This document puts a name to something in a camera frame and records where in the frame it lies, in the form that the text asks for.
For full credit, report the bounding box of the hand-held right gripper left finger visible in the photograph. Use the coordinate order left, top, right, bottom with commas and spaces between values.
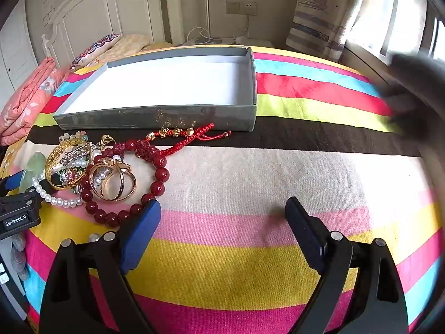
38, 198, 162, 334

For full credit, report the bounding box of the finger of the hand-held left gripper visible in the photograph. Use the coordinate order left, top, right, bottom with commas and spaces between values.
0, 188, 43, 217
0, 170, 26, 195

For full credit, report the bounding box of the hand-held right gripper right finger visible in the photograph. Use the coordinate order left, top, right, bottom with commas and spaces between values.
285, 197, 409, 334

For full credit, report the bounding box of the green jade bangle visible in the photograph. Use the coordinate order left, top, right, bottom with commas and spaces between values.
19, 151, 47, 195

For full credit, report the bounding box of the white pearl necklace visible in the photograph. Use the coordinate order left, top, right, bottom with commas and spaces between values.
31, 176, 84, 209

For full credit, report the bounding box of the gold bangle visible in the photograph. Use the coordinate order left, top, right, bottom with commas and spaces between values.
45, 138, 93, 191

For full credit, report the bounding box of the gold triple ring buckle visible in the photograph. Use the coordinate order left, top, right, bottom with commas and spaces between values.
90, 158, 137, 202

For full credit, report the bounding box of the silver pearl brooch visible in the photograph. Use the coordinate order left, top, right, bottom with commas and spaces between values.
59, 146, 92, 168

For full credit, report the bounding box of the dark red bead bracelet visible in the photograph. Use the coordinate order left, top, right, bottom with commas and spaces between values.
81, 139, 171, 228

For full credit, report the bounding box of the pastel bead bracelet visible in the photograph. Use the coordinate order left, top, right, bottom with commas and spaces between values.
59, 130, 87, 143

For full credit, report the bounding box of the red cord bracelet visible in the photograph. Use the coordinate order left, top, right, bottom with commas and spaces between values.
148, 122, 232, 154

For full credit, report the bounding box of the grey cardboard box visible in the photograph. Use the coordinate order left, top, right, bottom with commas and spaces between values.
53, 46, 258, 133

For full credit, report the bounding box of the pink patterned pillow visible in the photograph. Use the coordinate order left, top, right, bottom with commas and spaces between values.
0, 57, 70, 147

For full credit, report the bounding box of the striped colourful blanket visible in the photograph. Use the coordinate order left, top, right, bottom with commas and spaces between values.
0, 43, 439, 334

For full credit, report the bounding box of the white wardrobe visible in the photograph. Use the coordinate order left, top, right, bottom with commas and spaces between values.
0, 14, 39, 108

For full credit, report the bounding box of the embroidered pillow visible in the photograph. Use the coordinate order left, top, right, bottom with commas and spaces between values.
70, 33, 120, 70

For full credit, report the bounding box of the beige pillow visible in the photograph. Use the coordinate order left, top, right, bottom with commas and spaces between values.
97, 34, 150, 63

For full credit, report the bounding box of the dark cloth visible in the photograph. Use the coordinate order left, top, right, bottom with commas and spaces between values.
382, 54, 445, 155

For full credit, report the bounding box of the white window sill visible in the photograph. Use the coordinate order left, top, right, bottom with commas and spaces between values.
342, 38, 395, 86

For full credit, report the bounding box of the white bed headboard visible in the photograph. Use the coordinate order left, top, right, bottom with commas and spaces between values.
42, 0, 185, 67

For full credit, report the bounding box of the white power strip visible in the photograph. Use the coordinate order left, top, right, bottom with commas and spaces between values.
233, 35, 272, 47

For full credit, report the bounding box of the printed striped curtain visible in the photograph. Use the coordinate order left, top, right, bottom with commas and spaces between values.
286, 0, 369, 60

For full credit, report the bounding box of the white pole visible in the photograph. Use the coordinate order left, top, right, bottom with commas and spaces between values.
202, 0, 211, 40

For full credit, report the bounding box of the window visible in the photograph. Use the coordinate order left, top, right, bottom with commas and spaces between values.
348, 0, 445, 64

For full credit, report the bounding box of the white charger cable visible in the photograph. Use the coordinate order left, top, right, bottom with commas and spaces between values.
187, 14, 251, 43

